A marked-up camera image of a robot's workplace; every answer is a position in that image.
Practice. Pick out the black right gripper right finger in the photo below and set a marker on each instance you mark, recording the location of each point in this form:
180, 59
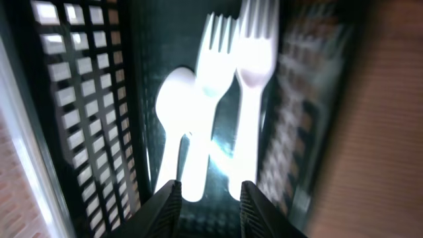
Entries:
260, 218

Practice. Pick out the dark green plastic basket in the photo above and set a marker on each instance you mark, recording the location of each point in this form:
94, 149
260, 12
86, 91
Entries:
89, 73

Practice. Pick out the white plastic spoon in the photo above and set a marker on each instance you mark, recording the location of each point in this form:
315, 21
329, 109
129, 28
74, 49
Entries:
173, 109

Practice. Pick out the white plastic fork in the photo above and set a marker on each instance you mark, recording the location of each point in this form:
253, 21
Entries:
255, 57
215, 70

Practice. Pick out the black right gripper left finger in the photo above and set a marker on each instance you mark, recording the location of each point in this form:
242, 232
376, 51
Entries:
158, 217

